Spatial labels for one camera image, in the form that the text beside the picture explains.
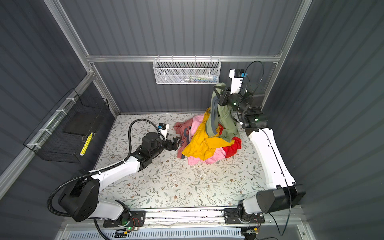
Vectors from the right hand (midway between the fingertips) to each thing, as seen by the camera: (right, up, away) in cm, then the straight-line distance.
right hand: (215, 88), depth 63 cm
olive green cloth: (+4, -10, +11) cm, 16 cm away
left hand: (-20, -21, +21) cm, 36 cm away
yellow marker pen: (-60, -25, +6) cm, 65 cm away
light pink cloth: (+5, -34, +26) cm, 43 cm away
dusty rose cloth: (-16, -18, +38) cm, 45 cm away
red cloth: (+14, -31, +28) cm, 44 cm away
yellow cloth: (-4, -28, +26) cm, 38 cm away
